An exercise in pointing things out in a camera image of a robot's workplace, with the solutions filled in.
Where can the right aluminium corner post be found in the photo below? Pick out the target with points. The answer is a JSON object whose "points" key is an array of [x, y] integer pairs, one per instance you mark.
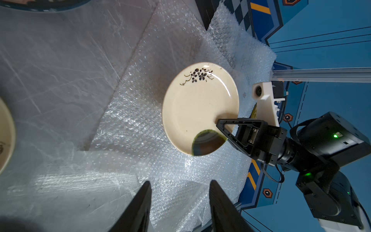
{"points": [[340, 75]]}

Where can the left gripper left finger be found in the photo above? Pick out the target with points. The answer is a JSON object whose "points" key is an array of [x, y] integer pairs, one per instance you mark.
{"points": [[135, 217]]}

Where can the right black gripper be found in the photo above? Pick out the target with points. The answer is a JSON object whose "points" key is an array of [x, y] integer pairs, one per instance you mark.
{"points": [[267, 144]]}

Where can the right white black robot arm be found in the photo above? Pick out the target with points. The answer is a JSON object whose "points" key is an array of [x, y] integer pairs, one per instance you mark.
{"points": [[317, 149]]}

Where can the small white cream plate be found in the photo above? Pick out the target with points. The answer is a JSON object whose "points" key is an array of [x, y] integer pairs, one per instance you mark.
{"points": [[196, 99]]}

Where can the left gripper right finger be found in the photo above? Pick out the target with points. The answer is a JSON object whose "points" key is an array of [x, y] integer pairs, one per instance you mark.
{"points": [[225, 217]]}

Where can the cream dinner plate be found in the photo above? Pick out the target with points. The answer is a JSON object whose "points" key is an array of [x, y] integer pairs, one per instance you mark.
{"points": [[8, 135]]}

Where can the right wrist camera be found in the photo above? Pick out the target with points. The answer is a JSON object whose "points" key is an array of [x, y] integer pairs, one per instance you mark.
{"points": [[266, 109]]}

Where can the bubble white blue plate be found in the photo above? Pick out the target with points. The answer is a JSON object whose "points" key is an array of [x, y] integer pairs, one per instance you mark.
{"points": [[45, 6]]}

